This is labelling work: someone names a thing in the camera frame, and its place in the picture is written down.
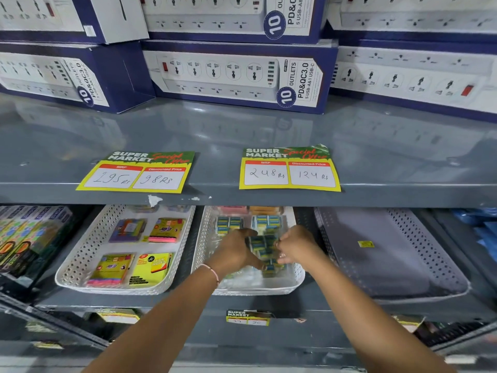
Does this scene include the person's left hand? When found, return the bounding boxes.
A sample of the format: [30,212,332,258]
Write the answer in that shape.
[210,228,269,277]

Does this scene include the person's right hand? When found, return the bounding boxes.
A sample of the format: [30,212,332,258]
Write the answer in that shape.
[274,225,326,269]

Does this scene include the bundle of blue yellow packets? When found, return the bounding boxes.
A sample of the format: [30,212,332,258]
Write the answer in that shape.
[248,235,287,278]

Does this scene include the person's right forearm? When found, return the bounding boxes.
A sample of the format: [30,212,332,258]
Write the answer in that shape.
[301,250,447,373]

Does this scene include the person's left forearm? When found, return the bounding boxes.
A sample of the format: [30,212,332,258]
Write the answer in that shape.
[82,264,220,373]

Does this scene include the white perforated plastic basket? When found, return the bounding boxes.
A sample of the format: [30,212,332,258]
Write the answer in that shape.
[314,206,471,300]
[55,204,196,296]
[191,206,306,296]

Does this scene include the flat pack of blue packets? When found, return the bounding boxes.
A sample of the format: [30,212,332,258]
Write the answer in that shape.
[215,215,244,236]
[252,215,283,234]

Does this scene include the small shelf price label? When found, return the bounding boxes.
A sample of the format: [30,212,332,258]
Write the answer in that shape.
[391,314,426,333]
[96,309,141,325]
[226,309,272,327]

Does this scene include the grey metal shelf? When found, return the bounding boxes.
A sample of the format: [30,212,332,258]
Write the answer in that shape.
[34,207,497,334]
[0,92,497,209]

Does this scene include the yellow green price tag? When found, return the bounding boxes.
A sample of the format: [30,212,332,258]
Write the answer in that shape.
[239,144,342,192]
[76,151,195,194]

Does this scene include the yellow pink sticky note pack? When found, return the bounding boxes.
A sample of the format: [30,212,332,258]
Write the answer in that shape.
[149,218,187,243]

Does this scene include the yellow black sticky note pack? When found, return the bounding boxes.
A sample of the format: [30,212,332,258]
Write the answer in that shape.
[128,252,173,286]

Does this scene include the purple sticky note pack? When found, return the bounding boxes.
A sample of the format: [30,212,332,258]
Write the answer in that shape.
[109,218,148,243]

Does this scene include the multicolour sticky note pack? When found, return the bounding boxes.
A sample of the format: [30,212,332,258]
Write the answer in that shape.
[86,253,135,288]

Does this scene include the stack of power strip boxes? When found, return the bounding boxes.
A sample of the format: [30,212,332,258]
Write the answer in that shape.
[0,0,497,124]

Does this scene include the blue plastic packets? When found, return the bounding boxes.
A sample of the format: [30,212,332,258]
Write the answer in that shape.
[454,208,497,270]

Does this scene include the row of colourful slim boxes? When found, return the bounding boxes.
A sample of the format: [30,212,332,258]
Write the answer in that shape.
[0,205,75,279]

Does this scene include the pink thread bracelet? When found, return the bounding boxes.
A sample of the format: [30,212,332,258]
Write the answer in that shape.
[199,263,221,287]

